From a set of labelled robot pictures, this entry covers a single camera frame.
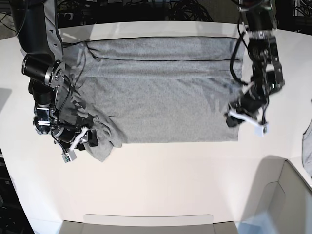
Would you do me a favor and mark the grey garment at right edge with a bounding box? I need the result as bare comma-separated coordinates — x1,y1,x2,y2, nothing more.
301,97,312,178

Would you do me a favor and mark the grey plastic bin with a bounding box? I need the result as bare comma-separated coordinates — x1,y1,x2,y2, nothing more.
236,158,312,234

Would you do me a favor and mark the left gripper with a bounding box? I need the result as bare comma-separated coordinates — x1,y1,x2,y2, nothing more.
225,90,268,128

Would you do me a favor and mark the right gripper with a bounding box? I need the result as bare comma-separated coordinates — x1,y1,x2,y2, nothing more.
52,127,98,153

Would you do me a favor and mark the grey T-shirt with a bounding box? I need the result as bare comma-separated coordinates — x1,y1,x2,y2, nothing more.
60,37,244,161

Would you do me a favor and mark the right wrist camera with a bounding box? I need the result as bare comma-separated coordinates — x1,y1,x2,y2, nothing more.
62,151,77,163

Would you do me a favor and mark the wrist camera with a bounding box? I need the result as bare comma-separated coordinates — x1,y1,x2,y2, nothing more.
62,151,77,163
255,123,269,137

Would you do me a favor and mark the black cable bundle background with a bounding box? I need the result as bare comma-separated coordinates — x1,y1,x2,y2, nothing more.
168,0,214,22

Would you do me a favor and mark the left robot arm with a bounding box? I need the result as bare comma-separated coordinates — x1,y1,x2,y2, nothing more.
225,0,285,131

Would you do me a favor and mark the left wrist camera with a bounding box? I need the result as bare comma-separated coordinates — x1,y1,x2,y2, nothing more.
255,123,269,137

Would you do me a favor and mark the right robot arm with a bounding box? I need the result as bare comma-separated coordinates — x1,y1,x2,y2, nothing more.
9,0,98,156

